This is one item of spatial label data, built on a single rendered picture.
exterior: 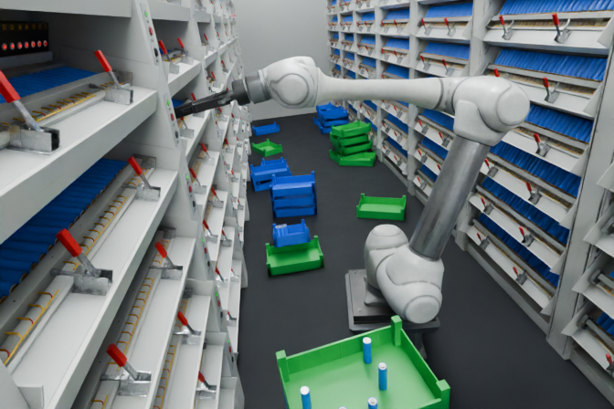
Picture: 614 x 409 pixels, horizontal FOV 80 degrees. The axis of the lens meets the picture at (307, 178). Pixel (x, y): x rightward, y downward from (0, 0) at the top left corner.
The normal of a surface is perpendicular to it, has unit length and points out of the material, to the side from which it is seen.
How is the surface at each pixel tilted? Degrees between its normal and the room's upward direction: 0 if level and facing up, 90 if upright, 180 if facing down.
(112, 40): 90
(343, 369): 0
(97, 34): 90
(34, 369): 19
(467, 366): 0
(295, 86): 88
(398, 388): 0
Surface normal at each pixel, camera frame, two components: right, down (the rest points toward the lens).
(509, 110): 0.18, 0.22
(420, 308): 0.11, 0.41
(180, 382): 0.22, -0.91
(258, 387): -0.10, -0.91
